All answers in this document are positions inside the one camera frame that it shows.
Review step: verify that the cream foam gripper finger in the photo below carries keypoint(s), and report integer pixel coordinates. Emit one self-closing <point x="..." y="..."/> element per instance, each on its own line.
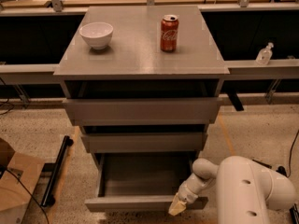
<point x="177" y="206"/>

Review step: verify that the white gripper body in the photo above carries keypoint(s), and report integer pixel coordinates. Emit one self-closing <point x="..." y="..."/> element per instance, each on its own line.
<point x="188" y="194"/>

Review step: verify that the grey bottom drawer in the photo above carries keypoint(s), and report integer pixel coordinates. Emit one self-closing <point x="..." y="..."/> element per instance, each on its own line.
<point x="139" y="181"/>

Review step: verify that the grey drawer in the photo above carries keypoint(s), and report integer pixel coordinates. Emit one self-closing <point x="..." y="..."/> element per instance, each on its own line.
<point x="161" y="111"/>
<point x="143" y="142"/>
<point x="139" y="181"/>

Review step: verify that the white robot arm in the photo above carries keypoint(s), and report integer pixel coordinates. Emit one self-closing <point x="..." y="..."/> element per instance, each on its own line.
<point x="245" y="190"/>

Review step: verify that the grey middle drawer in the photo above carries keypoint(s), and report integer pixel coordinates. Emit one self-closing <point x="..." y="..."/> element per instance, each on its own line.
<point x="143" y="142"/>

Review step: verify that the grey top drawer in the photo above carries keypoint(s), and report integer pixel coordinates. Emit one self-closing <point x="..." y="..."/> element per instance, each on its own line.
<point x="161" y="111"/>

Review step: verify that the grey drawer cabinet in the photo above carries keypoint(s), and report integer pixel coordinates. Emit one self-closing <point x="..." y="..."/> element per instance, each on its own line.
<point x="154" y="88"/>

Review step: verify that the small black device on floor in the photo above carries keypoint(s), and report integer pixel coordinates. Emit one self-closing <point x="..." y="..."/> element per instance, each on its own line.
<point x="264" y="164"/>

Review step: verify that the black bar stand left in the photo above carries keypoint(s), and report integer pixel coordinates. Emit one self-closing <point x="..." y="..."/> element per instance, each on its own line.
<point x="54" y="169"/>

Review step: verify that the clear sanitizer bottle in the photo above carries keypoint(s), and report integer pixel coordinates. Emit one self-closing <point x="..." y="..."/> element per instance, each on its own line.
<point x="265" y="54"/>

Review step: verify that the brown cardboard box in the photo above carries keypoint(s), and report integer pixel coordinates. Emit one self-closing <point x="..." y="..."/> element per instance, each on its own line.
<point x="17" y="183"/>

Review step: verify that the red cola can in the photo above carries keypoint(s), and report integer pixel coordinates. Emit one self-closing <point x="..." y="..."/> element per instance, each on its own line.
<point x="169" y="33"/>

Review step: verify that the white ceramic bowl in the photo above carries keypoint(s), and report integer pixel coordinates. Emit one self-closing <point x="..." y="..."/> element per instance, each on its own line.
<point x="97" y="34"/>

